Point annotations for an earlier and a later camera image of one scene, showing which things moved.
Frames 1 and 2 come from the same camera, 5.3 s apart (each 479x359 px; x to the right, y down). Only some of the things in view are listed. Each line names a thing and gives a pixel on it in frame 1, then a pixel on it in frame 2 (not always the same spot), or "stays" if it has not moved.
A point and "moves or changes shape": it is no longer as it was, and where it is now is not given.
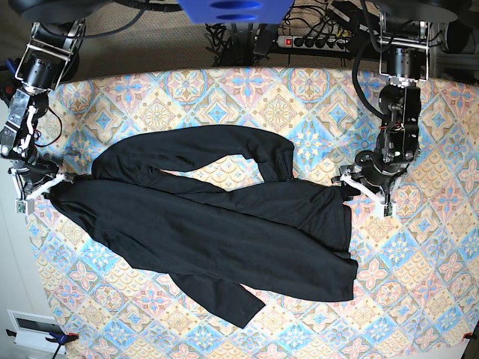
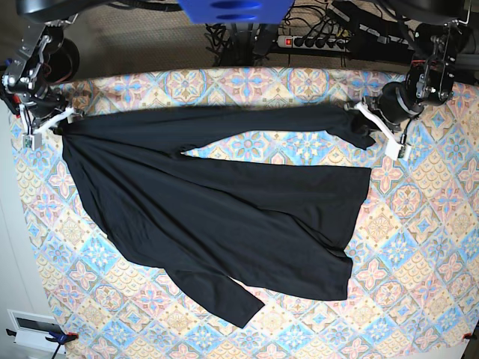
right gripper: x=375 y=173 -> x=397 y=103
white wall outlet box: x=32 y=330 stays
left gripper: x=33 y=170 -> x=43 y=105
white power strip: x=315 y=43 stays
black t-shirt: x=231 y=251 moves or changes shape
